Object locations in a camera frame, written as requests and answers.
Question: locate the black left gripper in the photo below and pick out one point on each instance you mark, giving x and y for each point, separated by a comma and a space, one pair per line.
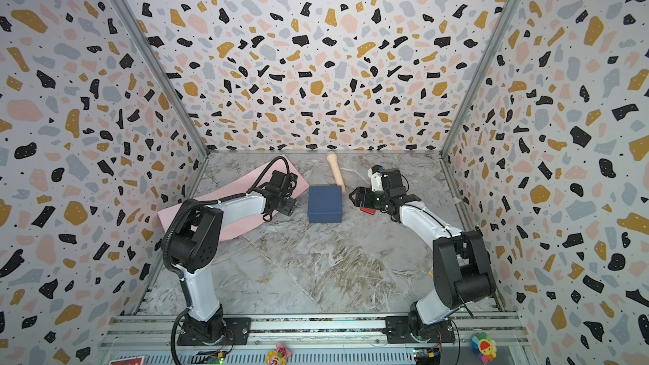
287, 208

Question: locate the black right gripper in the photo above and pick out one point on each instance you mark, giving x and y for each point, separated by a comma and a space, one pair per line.
368, 198

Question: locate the navy blue gift box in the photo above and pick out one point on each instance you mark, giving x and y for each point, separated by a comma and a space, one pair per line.
325, 204

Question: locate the pink wrapping paper sheet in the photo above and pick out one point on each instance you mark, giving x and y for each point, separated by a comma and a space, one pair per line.
242, 214

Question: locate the red tape dispenser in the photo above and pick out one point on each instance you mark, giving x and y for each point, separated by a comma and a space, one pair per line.
367, 201

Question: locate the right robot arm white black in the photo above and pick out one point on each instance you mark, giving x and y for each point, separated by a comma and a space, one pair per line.
461, 263

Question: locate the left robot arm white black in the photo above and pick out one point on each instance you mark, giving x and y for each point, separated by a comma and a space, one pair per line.
191, 241

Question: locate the beige toy microphone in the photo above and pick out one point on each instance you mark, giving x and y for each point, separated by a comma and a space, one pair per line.
336, 170

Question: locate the pink yellow flower toy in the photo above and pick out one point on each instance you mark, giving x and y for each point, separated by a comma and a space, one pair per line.
279, 356

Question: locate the rainbow flower toy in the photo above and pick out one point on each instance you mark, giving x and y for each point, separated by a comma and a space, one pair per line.
484, 346

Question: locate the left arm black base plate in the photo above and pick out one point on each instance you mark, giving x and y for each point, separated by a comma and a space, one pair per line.
213, 332

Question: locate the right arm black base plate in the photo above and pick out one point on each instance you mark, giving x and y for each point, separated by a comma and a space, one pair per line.
416, 329

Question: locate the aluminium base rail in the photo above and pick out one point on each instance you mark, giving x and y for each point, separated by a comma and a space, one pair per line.
318, 339

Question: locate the aluminium corner post right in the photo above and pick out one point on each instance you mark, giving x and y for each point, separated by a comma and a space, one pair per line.
489, 54

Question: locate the aluminium corner post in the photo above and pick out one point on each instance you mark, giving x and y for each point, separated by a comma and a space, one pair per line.
141, 43
489, 54

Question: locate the aluminium corner post left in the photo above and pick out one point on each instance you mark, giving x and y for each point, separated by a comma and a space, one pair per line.
141, 43

